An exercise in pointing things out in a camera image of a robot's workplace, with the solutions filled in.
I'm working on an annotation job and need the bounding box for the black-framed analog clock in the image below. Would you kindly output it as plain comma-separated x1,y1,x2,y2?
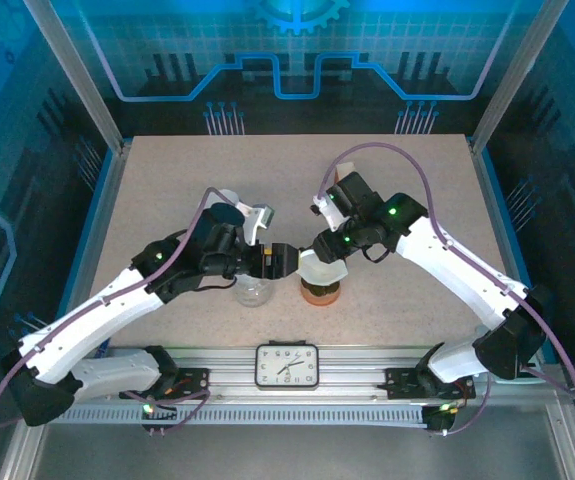
254,340,320,391

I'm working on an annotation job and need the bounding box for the clear glass coffee server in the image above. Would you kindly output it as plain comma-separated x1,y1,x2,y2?
233,273,275,309

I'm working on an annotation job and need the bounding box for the black cable junction block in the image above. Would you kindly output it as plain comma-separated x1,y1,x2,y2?
424,403,461,437
139,394,178,437

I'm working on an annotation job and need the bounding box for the aluminium frame post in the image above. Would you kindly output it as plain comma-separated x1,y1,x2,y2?
470,0,569,154
21,0,131,154

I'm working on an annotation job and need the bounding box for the aluminium table side rail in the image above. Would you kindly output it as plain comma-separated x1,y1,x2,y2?
466,137,553,364
51,142,133,364

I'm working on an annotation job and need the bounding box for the grey metal front panel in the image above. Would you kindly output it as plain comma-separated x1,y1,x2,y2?
0,399,575,480

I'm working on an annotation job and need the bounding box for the aluminium mounting rail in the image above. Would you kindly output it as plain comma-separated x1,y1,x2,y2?
106,346,478,404

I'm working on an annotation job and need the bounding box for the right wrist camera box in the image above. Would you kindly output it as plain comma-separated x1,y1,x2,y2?
310,196,343,232

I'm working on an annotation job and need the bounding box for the slotted grey cable duct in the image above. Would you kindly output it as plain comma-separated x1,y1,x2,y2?
64,404,431,427

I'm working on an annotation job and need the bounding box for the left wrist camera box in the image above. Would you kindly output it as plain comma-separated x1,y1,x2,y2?
235,201,277,247

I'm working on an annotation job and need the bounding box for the dark green coffee dripper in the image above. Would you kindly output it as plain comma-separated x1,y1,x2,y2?
300,279,342,299

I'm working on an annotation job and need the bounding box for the clear plastic cup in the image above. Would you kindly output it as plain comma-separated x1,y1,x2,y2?
297,248,350,288

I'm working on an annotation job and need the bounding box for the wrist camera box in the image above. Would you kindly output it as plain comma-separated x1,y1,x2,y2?
235,201,277,247
310,196,343,232

